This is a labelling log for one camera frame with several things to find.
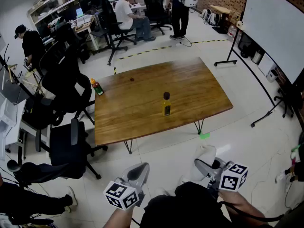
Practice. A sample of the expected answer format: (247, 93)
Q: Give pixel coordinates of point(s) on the black chair with grey armrest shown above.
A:
(66, 148)

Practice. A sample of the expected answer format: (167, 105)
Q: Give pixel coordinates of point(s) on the small white appliance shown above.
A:
(272, 76)

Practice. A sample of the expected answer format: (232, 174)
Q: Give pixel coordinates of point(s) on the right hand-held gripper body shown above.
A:
(232, 178)

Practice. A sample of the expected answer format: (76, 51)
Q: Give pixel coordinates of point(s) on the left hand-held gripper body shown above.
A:
(118, 195)

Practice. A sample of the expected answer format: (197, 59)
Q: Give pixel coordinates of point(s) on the lit computer monitor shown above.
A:
(79, 12)

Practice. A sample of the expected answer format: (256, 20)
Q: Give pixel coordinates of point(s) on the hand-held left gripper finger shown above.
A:
(145, 174)
(134, 166)

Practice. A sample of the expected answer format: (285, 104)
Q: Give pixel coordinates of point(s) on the whiteboard on rolling stand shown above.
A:
(268, 25)

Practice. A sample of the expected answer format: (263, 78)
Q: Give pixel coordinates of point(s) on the person's white shoe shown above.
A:
(184, 180)
(164, 192)

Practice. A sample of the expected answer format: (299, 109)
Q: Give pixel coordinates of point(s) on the person's right forearm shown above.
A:
(240, 205)

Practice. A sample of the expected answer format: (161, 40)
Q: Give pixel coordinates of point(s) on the black hairpin table leg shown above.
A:
(129, 147)
(199, 127)

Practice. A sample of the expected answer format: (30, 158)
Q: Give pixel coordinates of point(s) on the silver trash can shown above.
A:
(257, 57)

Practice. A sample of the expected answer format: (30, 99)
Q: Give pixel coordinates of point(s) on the light wooden desk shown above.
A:
(85, 25)

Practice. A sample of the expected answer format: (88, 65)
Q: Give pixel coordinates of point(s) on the white box cabinet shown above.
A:
(266, 63)

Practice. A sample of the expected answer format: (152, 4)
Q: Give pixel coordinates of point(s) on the green floor tape piece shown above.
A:
(204, 135)

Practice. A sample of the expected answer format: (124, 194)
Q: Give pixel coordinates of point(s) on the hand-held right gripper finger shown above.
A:
(204, 166)
(222, 163)

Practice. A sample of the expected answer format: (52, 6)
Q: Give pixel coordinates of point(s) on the black bag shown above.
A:
(297, 172)

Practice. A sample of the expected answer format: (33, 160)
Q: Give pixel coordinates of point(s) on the clear water jug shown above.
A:
(231, 31)
(238, 37)

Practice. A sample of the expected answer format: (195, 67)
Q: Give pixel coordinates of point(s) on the person's black clothing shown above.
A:
(185, 205)

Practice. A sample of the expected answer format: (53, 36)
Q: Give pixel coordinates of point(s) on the white cloth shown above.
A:
(205, 152)

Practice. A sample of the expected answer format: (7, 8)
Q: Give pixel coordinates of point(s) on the white shelf unit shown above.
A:
(59, 1)

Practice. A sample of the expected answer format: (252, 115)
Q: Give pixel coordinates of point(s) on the small wooden side table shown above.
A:
(221, 11)

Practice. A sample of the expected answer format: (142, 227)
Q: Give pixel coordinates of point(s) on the sauce bottle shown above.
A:
(97, 88)

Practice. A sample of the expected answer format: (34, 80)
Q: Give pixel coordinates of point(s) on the person's left forearm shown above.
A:
(116, 218)

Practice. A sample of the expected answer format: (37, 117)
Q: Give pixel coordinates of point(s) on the yellow bottle with dark cap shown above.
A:
(167, 107)

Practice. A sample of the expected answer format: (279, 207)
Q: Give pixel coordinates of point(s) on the small white round object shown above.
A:
(240, 24)

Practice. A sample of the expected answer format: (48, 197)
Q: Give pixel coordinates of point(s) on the white desk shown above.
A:
(12, 122)

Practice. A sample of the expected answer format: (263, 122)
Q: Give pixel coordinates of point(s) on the short yellow black floor tape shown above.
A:
(115, 70)

